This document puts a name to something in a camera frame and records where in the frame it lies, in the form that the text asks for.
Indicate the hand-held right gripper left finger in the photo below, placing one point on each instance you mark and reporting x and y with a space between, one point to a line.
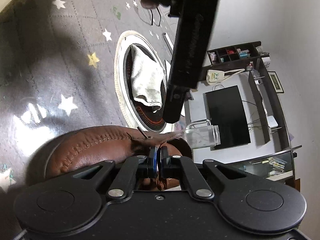
155 155

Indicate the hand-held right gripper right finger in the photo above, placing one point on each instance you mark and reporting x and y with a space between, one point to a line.
163 157

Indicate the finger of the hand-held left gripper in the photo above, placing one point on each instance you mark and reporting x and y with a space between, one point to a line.
172 105

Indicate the brown leather shoe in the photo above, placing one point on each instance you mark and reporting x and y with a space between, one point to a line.
95 145

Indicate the white slim bar device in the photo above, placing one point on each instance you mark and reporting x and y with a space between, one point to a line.
168 42

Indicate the grey terry towel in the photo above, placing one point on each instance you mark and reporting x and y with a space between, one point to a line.
145 80

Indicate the clear glass mug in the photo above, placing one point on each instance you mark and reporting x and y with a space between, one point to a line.
202 136

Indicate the dark wooden shelf unit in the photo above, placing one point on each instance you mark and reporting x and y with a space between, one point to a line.
220 68

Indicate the beige canvas tote bag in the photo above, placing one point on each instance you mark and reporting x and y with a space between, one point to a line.
215 76

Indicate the round black induction cooktop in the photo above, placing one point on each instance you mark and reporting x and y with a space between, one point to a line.
122 85

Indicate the black television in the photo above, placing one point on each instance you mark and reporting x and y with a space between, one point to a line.
227 117

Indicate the white box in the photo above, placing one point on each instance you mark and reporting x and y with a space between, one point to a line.
272 122

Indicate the white glass shelf cabinet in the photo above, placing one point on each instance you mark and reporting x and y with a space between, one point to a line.
275 162

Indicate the dark wall shelf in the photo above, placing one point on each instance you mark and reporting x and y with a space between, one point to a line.
255 92

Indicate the framed wall picture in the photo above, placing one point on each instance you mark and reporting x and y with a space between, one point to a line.
276 82

